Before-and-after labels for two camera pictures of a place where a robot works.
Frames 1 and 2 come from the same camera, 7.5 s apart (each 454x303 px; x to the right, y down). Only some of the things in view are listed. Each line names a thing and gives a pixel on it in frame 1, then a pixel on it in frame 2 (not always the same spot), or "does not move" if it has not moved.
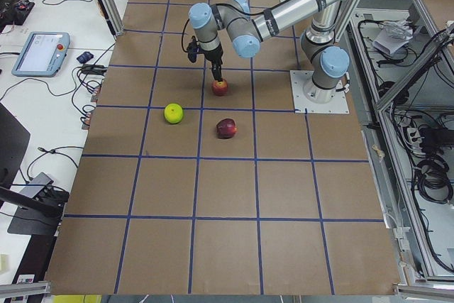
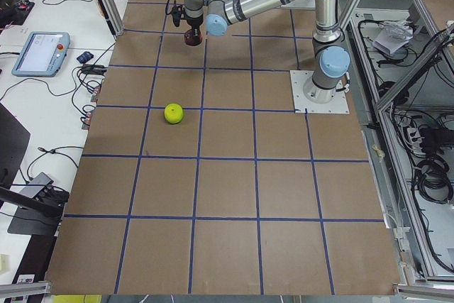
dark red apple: [226, 128] -> [189, 38]
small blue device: [85, 57] does not move
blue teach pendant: [43, 54] does not move
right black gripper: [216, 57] -> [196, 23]
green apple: [173, 113] does not move
